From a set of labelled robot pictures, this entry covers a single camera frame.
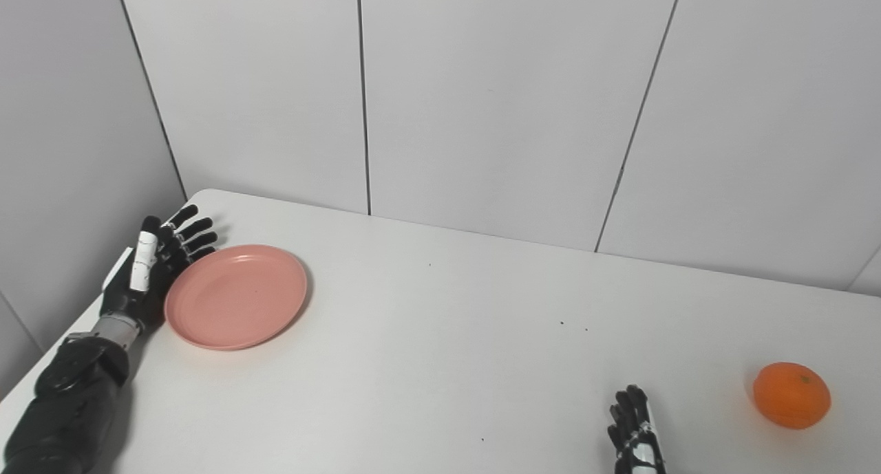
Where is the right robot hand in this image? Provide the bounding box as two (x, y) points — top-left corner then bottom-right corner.
(606, 385), (667, 474)

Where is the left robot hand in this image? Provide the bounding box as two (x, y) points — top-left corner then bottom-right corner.
(100, 204), (219, 334)

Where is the pink plate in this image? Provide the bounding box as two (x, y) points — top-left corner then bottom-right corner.
(164, 244), (309, 352)

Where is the orange fruit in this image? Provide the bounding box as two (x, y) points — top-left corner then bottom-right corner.
(752, 362), (832, 431)

